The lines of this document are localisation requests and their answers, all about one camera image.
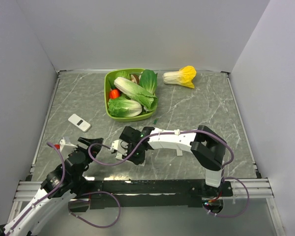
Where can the green plastic bowl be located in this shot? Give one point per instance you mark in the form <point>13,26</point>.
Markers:
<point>107,88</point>

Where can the green leafy lettuce toy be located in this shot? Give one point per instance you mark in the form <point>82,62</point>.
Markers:
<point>122,73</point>

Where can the white green cabbage toy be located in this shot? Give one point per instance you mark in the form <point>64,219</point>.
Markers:
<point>124,108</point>

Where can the white remote battery cover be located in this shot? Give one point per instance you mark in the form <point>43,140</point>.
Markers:
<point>179,152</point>

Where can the orange pepper toy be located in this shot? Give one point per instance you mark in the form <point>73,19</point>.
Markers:
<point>115,93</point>

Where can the yellow napa cabbage toy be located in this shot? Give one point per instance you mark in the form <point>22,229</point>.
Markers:
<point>183,77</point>

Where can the green bok choy toy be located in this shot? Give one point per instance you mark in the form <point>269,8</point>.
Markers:
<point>148,80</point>

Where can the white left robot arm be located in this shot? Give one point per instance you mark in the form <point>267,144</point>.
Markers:
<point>61,185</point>

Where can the wide white remote control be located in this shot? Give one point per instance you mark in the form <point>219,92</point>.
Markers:
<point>78,122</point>

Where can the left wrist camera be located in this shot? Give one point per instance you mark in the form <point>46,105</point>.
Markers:
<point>65,143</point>

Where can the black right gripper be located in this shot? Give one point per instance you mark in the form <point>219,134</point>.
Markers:
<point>138,160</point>

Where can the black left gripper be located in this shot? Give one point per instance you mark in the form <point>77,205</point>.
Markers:
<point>88,141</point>

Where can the brown mushroom toy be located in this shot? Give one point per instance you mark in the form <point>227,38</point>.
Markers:
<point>135,78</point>

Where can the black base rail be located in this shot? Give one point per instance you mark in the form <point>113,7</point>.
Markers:
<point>151,193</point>

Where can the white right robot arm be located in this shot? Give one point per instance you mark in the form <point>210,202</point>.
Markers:
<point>207,147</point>

